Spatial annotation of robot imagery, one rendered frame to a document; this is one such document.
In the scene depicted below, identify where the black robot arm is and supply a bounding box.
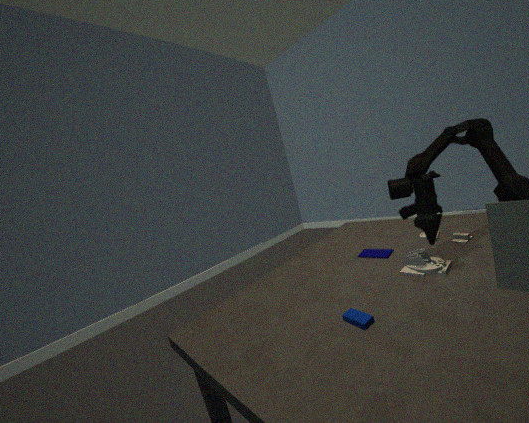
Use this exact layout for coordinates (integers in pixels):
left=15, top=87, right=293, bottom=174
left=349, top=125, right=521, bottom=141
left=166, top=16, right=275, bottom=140
left=388, top=118, right=529, bottom=202

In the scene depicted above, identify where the blue flat plate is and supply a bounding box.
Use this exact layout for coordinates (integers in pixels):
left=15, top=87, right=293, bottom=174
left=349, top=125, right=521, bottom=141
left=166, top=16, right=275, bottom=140
left=357, top=249, right=394, bottom=259

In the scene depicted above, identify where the blue rectangular block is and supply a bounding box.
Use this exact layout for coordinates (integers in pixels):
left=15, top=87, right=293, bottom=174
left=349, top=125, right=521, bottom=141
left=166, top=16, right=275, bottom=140
left=342, top=308, right=375, bottom=331

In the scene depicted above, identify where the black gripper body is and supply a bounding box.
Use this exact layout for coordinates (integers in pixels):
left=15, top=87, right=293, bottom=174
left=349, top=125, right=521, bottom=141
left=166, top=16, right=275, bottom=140
left=414, top=192, right=442, bottom=227

